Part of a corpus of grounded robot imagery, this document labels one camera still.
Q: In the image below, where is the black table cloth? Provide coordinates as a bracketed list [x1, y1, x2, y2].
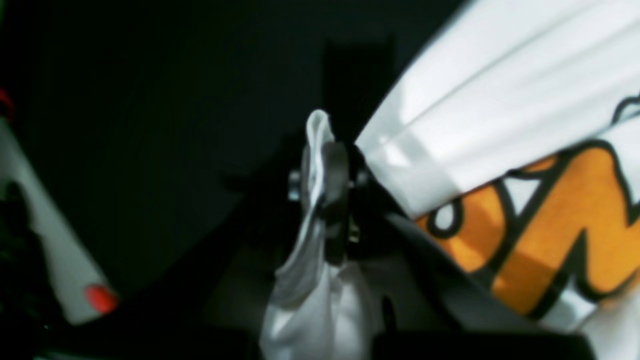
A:
[1, 0, 462, 299]

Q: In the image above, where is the red black clamp far left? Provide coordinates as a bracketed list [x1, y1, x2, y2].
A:
[0, 89, 120, 325]

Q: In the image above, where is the white graphic t-shirt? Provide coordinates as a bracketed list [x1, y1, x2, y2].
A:
[259, 0, 639, 360]

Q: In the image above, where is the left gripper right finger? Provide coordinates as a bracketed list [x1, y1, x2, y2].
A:
[322, 142, 466, 337]

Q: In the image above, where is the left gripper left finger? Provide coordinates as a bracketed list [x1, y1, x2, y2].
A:
[176, 130, 306, 340]

